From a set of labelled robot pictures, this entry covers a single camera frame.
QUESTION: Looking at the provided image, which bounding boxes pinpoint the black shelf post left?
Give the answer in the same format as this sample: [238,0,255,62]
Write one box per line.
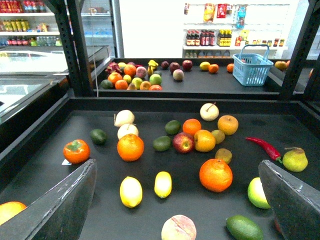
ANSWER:
[45,0,94,97]

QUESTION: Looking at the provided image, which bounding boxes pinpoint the golden brown round pear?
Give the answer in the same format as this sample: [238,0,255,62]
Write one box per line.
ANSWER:
[217,115,239,136]

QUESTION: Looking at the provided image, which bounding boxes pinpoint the far dark plum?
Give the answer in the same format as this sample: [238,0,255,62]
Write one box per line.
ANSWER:
[161,60,170,70]

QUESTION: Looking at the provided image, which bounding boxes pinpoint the far green apple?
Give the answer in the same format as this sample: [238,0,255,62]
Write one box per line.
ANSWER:
[149,73,162,86]

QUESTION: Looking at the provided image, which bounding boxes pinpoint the black shelf post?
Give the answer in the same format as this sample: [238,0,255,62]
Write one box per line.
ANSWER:
[45,0,94,97]
[278,0,320,100]

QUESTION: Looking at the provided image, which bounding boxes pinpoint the red apple centre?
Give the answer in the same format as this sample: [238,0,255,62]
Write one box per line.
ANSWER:
[172,132,195,154]

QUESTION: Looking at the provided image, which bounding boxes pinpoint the red chili pepper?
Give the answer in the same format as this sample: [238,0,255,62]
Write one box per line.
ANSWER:
[245,137,282,164]

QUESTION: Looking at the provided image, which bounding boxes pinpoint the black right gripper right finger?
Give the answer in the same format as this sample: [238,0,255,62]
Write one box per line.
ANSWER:
[258,160,320,240]

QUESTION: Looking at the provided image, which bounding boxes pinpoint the small orange mandarin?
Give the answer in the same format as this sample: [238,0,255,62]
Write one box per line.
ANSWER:
[182,118,202,136]

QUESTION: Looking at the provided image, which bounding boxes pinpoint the large orange front right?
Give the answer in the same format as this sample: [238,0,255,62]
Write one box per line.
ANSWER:
[199,158,233,193]

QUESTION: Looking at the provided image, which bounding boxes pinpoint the green apple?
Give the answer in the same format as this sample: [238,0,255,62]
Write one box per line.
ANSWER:
[149,73,162,86]
[247,177,271,210]

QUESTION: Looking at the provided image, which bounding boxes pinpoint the green apple right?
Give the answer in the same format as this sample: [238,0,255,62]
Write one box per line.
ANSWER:
[247,177,271,210]

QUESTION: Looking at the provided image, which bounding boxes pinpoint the far yellow bananas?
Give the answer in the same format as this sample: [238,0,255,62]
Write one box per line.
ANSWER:
[147,59,159,77]

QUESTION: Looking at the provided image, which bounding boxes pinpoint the yellow lemon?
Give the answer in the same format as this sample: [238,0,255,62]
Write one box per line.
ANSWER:
[119,176,143,208]
[154,171,172,199]
[199,61,211,71]

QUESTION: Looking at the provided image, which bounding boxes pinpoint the white price tag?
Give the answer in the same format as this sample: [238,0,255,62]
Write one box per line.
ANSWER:
[61,159,72,166]

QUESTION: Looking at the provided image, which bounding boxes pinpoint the pink peach front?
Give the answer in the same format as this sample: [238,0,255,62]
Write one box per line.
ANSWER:
[161,214,197,240]

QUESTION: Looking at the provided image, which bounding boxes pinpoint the white pear left upper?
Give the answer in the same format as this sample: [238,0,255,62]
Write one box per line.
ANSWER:
[114,109,135,128]

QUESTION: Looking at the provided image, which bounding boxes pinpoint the yellow orange apple centre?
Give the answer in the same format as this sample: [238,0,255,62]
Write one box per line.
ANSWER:
[194,129,216,153]

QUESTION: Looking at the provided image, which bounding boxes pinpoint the orange fruit bottom left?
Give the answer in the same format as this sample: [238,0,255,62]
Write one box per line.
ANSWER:
[0,201,27,225]

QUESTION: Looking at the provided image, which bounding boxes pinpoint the brown kiwi lower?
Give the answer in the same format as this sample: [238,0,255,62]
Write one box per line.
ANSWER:
[215,148,233,164]

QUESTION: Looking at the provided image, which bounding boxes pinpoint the far peach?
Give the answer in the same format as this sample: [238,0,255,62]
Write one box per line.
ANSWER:
[172,69,185,81]

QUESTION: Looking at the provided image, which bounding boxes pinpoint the large orange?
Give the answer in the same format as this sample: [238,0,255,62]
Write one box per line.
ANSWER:
[199,158,233,193]
[117,133,144,162]

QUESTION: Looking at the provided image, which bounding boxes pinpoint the large orange centre left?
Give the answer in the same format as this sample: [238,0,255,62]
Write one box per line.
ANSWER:
[117,133,144,162]

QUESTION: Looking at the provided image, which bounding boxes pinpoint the far small orange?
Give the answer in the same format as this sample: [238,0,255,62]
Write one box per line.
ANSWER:
[208,64,219,74]

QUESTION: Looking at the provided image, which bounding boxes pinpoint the black shelf post right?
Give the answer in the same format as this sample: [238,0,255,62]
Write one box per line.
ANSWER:
[278,0,320,100]

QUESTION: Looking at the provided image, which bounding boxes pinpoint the white pear left lower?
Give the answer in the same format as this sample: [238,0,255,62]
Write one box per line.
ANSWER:
[117,123,139,140]

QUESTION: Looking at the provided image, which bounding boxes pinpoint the green avocado upper centre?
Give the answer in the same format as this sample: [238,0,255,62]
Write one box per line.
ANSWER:
[164,120,181,135]

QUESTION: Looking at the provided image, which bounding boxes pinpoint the yellow green pear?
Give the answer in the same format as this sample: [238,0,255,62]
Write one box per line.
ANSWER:
[282,147,309,173]

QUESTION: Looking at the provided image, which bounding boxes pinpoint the far pink dragon fruit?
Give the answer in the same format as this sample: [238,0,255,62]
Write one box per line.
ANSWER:
[105,62,123,75]

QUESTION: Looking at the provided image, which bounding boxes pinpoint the dark avocado far left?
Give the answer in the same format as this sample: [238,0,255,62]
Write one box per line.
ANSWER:
[90,128,108,146]

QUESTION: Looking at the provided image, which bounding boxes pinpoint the light blue far basket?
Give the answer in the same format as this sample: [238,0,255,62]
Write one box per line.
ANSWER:
[232,44,274,87]

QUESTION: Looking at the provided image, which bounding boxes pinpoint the green avocado lower centre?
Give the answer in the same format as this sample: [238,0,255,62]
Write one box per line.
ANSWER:
[152,135,172,152]

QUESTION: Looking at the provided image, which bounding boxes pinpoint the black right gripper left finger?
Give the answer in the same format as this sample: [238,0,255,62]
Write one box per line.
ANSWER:
[0,159,97,240]

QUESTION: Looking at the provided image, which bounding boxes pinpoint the black produce shelf tray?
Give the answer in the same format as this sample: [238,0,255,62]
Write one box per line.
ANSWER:
[0,97,320,240]

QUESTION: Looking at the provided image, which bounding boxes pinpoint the white pear with stem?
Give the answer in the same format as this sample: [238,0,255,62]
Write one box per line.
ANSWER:
[199,102,220,122]

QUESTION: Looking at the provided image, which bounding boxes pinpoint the orange persimmon green calyx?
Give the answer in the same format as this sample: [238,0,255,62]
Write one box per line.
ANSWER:
[63,139,91,164]

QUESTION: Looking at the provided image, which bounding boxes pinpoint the olive kiwi upper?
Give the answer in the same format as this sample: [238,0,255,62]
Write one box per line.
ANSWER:
[211,129,225,145]

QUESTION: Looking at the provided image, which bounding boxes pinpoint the far orange by basket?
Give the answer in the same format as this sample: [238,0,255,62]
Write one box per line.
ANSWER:
[226,63,234,74]

